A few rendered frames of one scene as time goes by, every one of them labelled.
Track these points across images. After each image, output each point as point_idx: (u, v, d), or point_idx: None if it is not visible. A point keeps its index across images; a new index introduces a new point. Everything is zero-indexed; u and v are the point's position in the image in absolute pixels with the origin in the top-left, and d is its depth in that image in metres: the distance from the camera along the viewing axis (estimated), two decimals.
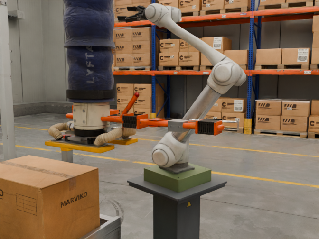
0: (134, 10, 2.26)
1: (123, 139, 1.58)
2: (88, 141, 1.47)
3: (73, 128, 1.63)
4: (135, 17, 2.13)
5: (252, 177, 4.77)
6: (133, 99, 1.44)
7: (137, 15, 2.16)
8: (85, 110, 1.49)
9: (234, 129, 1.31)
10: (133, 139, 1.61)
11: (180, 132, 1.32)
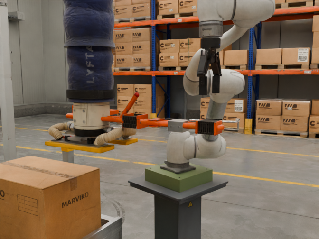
0: (201, 79, 1.23)
1: (123, 139, 1.58)
2: (88, 141, 1.47)
3: (73, 128, 1.63)
4: (219, 59, 1.33)
5: (253, 177, 4.76)
6: (133, 99, 1.44)
7: (214, 59, 1.29)
8: (85, 110, 1.49)
9: (234, 129, 1.32)
10: (133, 139, 1.61)
11: (180, 132, 1.32)
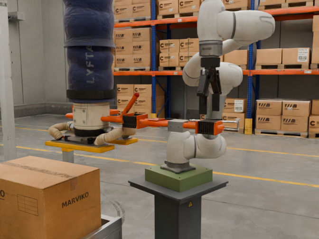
0: (200, 98, 1.23)
1: (123, 139, 1.58)
2: (88, 141, 1.47)
3: (73, 128, 1.63)
4: (219, 77, 1.33)
5: (253, 177, 4.76)
6: (133, 99, 1.44)
7: (214, 77, 1.30)
8: (85, 110, 1.49)
9: (234, 129, 1.32)
10: (133, 139, 1.61)
11: (180, 132, 1.32)
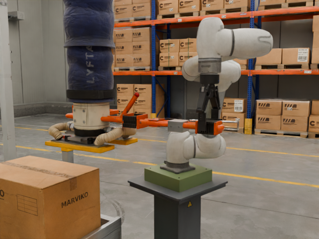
0: (200, 115, 1.25)
1: (123, 139, 1.58)
2: (88, 141, 1.47)
3: (73, 128, 1.63)
4: (218, 92, 1.35)
5: (252, 177, 4.76)
6: (133, 99, 1.44)
7: (213, 93, 1.32)
8: (85, 110, 1.49)
9: (234, 129, 1.32)
10: (133, 139, 1.61)
11: (180, 132, 1.32)
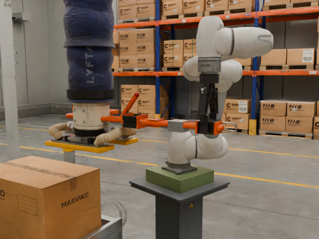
0: (201, 118, 1.26)
1: (123, 139, 1.58)
2: (88, 141, 1.47)
3: (73, 128, 1.63)
4: (217, 95, 1.33)
5: (256, 179, 4.73)
6: (133, 99, 1.44)
7: (212, 93, 1.30)
8: (85, 110, 1.49)
9: (232, 131, 1.28)
10: (133, 139, 1.61)
11: (180, 132, 1.32)
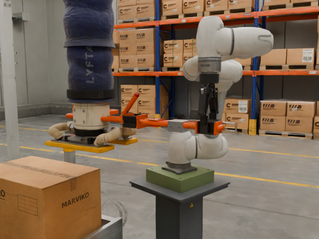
0: (201, 118, 1.26)
1: (123, 139, 1.58)
2: (88, 141, 1.47)
3: (73, 128, 1.63)
4: (217, 95, 1.33)
5: (256, 178, 4.73)
6: (133, 99, 1.44)
7: (212, 93, 1.30)
8: (85, 110, 1.49)
9: (232, 131, 1.28)
10: (133, 139, 1.61)
11: (180, 132, 1.32)
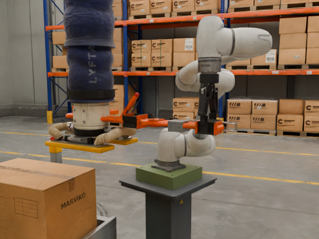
0: (201, 118, 1.26)
1: (123, 139, 1.58)
2: (88, 141, 1.47)
3: (73, 128, 1.63)
4: (217, 95, 1.33)
5: (229, 174, 4.91)
6: (133, 99, 1.44)
7: (212, 93, 1.30)
8: (85, 110, 1.49)
9: (232, 131, 1.28)
10: (133, 139, 1.61)
11: (180, 132, 1.32)
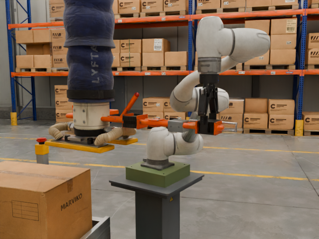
0: (201, 118, 1.26)
1: (123, 139, 1.58)
2: (88, 141, 1.47)
3: (73, 128, 1.63)
4: (217, 95, 1.33)
5: (203, 172, 5.04)
6: (133, 99, 1.44)
7: (212, 93, 1.30)
8: (85, 110, 1.49)
9: (232, 131, 1.28)
10: (133, 139, 1.61)
11: (180, 132, 1.32)
